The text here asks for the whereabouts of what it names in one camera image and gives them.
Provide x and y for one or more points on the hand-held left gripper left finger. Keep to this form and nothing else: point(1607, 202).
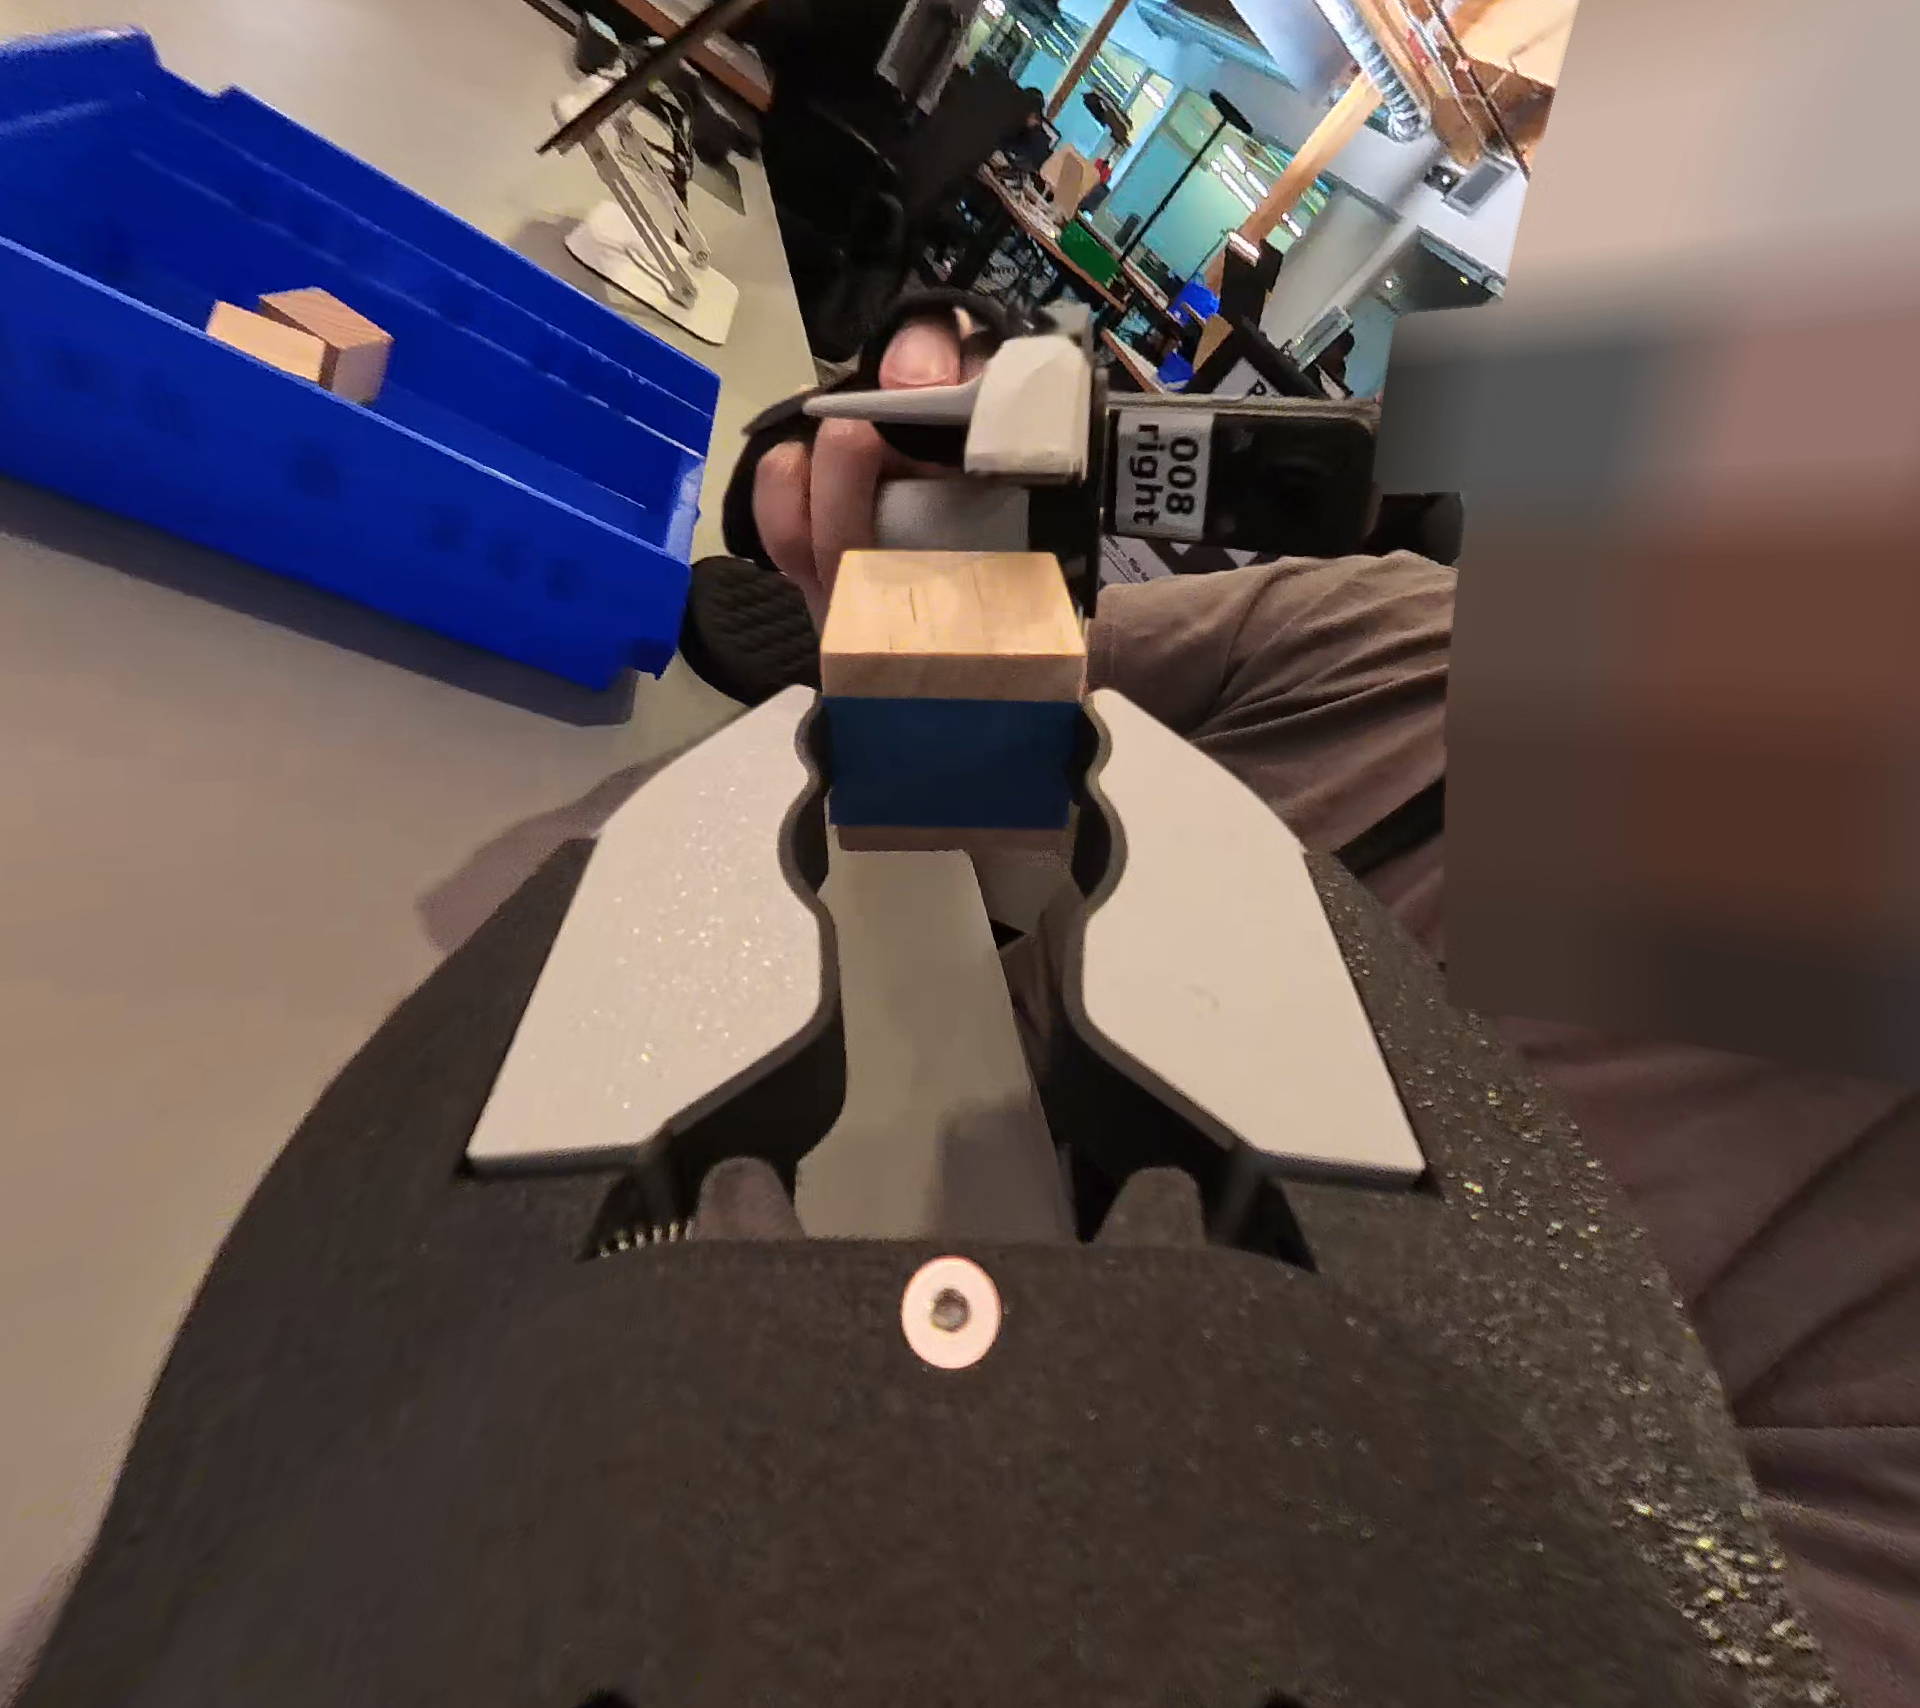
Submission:
point(660, 988)

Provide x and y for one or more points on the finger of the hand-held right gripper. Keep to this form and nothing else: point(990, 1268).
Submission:
point(1035, 411)

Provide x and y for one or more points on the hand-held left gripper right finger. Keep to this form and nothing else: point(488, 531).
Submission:
point(1245, 1003)

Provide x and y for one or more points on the blue plastic bin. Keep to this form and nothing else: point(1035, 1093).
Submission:
point(374, 508)

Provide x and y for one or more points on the person's right hand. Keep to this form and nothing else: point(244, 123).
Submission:
point(832, 492)

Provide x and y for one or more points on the black office chair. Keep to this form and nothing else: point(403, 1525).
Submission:
point(871, 223)

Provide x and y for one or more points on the black pad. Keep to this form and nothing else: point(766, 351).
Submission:
point(743, 637)

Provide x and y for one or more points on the white document stand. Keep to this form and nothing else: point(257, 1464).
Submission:
point(652, 269)

